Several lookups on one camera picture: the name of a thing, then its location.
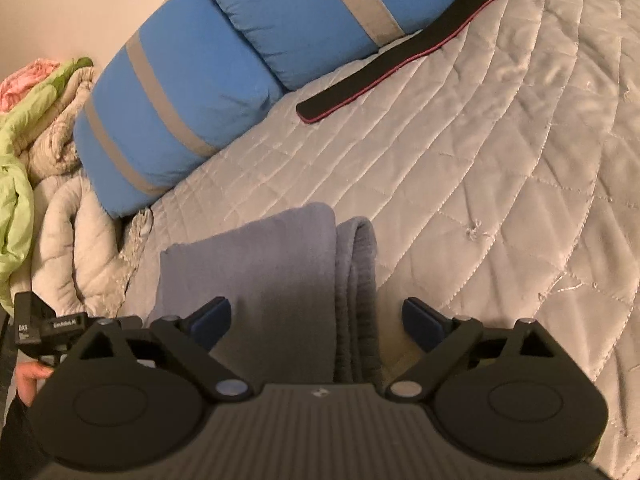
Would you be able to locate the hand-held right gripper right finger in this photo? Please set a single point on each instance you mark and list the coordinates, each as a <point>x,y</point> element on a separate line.
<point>422,325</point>

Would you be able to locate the blue pillow grey stripes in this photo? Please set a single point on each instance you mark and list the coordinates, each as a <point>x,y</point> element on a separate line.
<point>175,85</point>
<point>280,10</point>

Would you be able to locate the person's left hand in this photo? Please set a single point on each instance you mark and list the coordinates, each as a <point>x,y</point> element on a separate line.
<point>30,382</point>

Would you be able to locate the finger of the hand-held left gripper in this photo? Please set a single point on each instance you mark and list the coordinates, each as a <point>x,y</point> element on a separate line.
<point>127,321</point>

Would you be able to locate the pink cloth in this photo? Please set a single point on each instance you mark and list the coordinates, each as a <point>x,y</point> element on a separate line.
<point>25,80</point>

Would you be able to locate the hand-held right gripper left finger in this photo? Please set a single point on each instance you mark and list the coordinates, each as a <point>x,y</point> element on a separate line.
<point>212,322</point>

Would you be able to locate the green blanket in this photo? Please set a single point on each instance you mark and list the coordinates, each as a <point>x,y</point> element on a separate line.
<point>15,200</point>

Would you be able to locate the person's left forearm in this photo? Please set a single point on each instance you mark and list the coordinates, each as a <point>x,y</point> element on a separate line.
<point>15,440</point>

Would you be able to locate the grey fleece pants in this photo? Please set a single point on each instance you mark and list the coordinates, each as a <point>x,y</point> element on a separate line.
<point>260,280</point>

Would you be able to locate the beige comforter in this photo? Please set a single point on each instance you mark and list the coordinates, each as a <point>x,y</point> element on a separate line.
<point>90,240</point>

